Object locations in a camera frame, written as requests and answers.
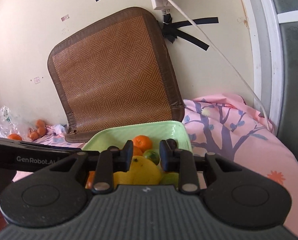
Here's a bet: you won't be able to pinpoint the orange mandarin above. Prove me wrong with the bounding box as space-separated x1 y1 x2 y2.
7 133 22 141
132 135 153 152

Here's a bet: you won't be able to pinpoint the green fruit in bowl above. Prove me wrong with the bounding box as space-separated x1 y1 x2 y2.
159 172 179 189

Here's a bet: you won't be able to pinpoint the green lime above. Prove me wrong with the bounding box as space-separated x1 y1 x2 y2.
142 150 160 165

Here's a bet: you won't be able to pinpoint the yellow lemon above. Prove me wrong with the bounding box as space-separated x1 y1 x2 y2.
113 156 161 188

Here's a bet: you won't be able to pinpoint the light green plastic bowl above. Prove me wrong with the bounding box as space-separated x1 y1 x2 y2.
82 120 192 190

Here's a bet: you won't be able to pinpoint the clear plastic bag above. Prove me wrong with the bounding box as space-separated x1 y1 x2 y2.
0 106 20 138

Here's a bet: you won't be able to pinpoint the cluster of small oranges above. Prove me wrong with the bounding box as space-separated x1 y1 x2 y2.
28 119 47 141

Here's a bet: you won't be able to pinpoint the pink floral cloth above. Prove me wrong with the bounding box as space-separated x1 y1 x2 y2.
12 93 298 239

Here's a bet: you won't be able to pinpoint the brown woven seat cushion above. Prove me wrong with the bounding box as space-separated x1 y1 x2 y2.
48 7 184 143

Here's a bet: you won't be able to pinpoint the white framed glass door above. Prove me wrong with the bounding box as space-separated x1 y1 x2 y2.
242 0 298 161

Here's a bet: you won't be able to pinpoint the black cushion tie straps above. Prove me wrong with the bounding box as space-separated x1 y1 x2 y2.
94 0 219 52

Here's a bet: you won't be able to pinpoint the white power cable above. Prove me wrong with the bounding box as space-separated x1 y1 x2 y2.
119 0 271 131

